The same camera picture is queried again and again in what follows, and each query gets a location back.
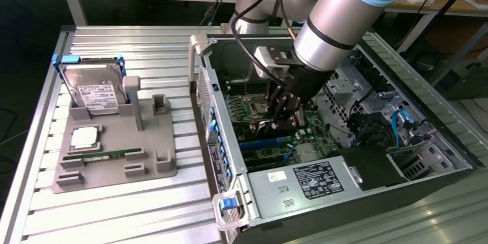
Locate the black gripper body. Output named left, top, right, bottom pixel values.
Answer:
left=269, top=65, right=338, bottom=105

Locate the low profile graphics card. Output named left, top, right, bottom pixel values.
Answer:
left=231, top=118, right=306, bottom=143

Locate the CPU socket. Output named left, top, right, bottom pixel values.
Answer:
left=243, top=95, right=269, bottom=117

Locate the green motherboard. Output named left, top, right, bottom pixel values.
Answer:
left=225, top=78, right=341, bottom=170

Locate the silver disk bay cage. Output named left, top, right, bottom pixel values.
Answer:
left=323, top=65, right=379, bottom=122

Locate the blue expansion slot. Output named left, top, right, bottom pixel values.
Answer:
left=239, top=138, right=286, bottom=150

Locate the small silver chipset heatsink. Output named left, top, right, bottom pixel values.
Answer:
left=295, top=143, right=318, bottom=162

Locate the black plastic fan shroud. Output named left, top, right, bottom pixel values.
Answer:
left=342, top=145, right=407, bottom=190

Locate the grey power supply unit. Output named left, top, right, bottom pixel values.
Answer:
left=247, top=157, right=363, bottom=218

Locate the open black PC case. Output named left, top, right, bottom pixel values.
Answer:
left=189, top=34, right=487, bottom=244

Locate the dark grey floor cabinet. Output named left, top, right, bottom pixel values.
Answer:
left=437, top=62, right=488, bottom=102

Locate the grey plastic parts rack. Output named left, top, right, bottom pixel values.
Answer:
left=51, top=75, right=179, bottom=195

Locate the green RAM stick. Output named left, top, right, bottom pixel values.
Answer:
left=63, top=148, right=145, bottom=162

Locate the silver hard disk drive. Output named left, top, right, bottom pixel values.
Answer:
left=63, top=65, right=127, bottom=116

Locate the silver CPU chip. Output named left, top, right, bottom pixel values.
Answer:
left=71, top=127, right=101, bottom=149

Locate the blue disk caddy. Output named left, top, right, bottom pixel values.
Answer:
left=51, top=54, right=134, bottom=107

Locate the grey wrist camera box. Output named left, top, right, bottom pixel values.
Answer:
left=254, top=46, right=297, bottom=79

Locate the blue disk wire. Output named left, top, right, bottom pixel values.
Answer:
left=391, top=108, right=411, bottom=149

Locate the thick black camera cable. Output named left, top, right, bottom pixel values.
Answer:
left=230, top=0, right=295, bottom=86

